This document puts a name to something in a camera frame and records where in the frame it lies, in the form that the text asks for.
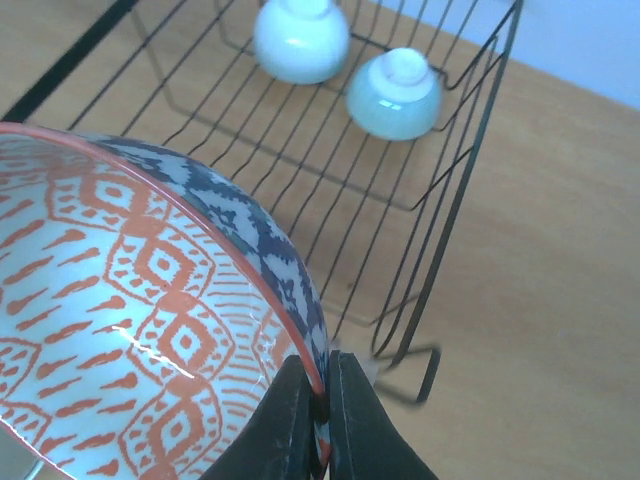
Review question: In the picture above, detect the green dashed pattern bowl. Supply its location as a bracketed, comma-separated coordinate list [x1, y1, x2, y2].
[346, 47, 442, 142]

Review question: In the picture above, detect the white ribbed bowl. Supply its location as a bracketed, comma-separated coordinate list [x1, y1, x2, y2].
[253, 0, 350, 85]

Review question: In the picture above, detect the black wire dish rack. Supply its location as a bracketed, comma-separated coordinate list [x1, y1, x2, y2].
[1, 1, 524, 405]

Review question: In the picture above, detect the red patterned blue bowl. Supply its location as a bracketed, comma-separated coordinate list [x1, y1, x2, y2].
[1, 123, 329, 479]

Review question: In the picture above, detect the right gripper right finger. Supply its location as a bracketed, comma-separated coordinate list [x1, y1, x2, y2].
[329, 350, 437, 480]

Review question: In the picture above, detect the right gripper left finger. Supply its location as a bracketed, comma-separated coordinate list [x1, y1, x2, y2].
[201, 355, 320, 480]

